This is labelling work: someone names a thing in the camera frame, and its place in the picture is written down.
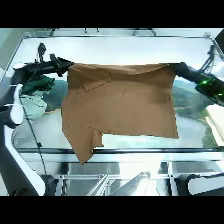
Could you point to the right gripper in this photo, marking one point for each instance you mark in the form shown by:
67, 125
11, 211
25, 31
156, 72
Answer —
182, 69

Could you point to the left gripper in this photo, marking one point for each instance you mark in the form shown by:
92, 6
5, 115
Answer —
61, 65

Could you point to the brown shirt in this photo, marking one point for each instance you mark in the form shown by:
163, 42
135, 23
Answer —
123, 100

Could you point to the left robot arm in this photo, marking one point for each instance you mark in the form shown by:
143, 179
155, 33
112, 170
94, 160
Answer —
15, 160

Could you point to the dark green garment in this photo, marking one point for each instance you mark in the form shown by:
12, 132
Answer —
37, 84

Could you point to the cream garment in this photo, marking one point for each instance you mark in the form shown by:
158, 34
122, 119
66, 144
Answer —
216, 124

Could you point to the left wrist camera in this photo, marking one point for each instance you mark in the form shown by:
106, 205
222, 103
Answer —
41, 50

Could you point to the silver frame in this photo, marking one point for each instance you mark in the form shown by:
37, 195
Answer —
133, 186

